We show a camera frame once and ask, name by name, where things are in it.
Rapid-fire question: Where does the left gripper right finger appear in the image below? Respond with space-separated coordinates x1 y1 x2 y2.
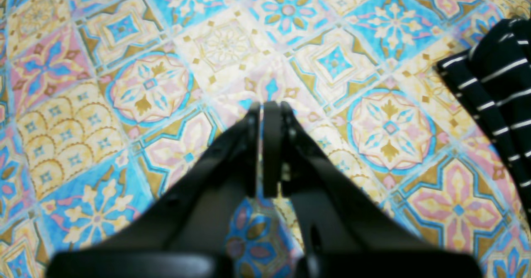
263 102 483 278

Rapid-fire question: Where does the navy white striped T-shirt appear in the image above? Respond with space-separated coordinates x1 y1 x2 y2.
436 19 531 219

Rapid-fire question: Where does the patterned pastel tablecloth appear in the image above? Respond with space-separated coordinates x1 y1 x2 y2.
0 0 530 278

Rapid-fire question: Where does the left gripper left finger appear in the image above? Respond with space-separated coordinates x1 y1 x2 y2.
46 103 260 278

